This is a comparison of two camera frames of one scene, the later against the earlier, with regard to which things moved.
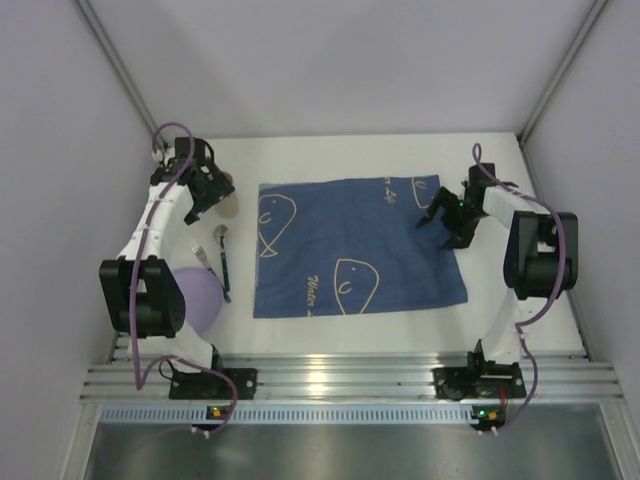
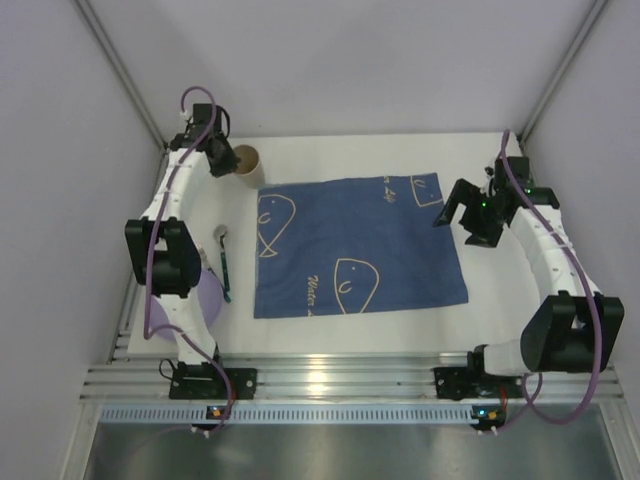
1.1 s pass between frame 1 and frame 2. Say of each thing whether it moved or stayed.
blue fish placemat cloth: stayed
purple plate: stayed
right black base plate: stayed
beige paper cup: moved
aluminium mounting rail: stayed
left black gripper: moved
